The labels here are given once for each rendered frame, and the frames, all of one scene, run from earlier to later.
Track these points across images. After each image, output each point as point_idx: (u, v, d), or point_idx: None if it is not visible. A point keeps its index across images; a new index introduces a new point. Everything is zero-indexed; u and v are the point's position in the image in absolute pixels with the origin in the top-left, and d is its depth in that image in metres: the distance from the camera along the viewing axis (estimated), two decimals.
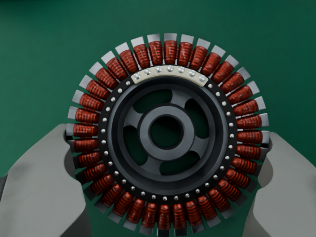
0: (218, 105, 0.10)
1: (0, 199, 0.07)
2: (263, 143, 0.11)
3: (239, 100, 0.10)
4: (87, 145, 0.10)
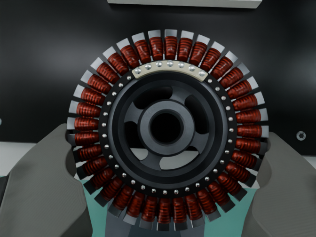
0: (218, 99, 0.11)
1: (2, 198, 0.07)
2: None
3: (238, 95, 0.10)
4: (88, 138, 0.10)
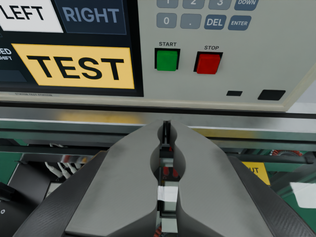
0: None
1: (98, 168, 0.08)
2: (168, 132, 0.12)
3: None
4: None
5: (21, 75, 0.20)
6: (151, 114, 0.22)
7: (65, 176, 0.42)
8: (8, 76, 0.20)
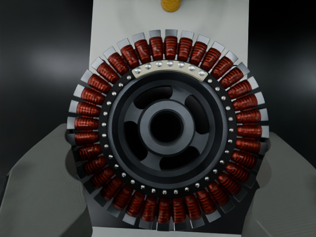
0: (218, 99, 0.11)
1: (2, 198, 0.07)
2: None
3: (238, 95, 0.10)
4: (88, 138, 0.10)
5: None
6: None
7: None
8: None
